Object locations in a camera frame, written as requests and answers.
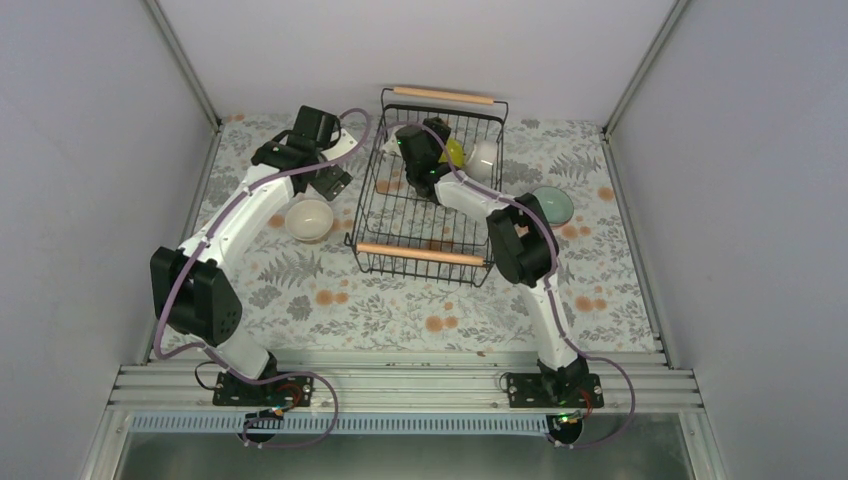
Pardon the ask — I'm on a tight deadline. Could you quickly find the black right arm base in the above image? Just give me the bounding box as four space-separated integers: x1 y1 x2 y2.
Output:
502 355 605 409

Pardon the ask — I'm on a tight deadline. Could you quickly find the aluminium frame rail left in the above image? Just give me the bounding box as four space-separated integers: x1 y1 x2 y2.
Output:
79 0 223 480

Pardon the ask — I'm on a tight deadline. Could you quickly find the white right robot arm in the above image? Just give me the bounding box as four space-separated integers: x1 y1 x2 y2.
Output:
392 120 589 407

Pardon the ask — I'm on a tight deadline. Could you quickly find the teal striped bowl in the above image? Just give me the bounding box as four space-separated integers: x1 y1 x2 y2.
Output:
532 186 575 226

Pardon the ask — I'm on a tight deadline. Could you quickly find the far wooden rack handle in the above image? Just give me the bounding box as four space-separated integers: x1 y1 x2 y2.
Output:
391 86 495 106

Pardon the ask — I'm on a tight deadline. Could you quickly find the aluminium frame rail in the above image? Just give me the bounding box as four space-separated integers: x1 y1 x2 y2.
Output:
602 1 727 479
79 0 223 480

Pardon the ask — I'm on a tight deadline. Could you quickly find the wooden rack handle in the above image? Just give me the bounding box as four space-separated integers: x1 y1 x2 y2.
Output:
391 86 495 106
355 243 485 267

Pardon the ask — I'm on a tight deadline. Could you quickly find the black wire dish rack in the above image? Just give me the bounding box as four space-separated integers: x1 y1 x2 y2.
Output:
344 87 509 287

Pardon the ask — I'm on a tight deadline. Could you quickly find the white glossy bowl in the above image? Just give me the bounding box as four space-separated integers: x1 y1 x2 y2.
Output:
463 140 498 184

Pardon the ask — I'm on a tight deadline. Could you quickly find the floral patterned table mat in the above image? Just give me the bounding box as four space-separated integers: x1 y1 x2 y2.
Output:
160 112 657 354

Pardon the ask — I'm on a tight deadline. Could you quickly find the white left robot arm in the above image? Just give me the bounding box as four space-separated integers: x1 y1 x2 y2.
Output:
150 106 364 405

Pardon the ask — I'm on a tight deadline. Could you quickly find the lime green bowl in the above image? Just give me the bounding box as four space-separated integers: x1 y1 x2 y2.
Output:
439 138 465 169

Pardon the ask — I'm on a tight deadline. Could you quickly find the near wooden rack handle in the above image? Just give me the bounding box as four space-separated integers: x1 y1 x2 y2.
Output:
355 243 485 267

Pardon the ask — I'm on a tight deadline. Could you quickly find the slotted grey cable duct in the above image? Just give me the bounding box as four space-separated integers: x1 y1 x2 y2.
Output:
129 412 549 436

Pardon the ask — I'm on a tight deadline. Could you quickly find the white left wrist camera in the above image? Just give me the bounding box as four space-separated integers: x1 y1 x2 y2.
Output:
319 128 359 162

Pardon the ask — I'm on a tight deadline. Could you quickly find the aluminium front mounting rail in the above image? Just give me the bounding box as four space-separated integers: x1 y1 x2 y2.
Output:
107 350 703 413

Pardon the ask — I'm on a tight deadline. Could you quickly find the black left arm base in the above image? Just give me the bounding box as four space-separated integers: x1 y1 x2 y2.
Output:
212 356 314 410

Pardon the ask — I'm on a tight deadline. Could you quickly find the aluminium frame rail right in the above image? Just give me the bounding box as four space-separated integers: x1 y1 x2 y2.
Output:
602 1 727 479

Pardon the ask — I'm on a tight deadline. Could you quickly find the cream floral bowl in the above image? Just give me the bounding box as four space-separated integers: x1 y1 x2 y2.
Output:
285 199 334 243

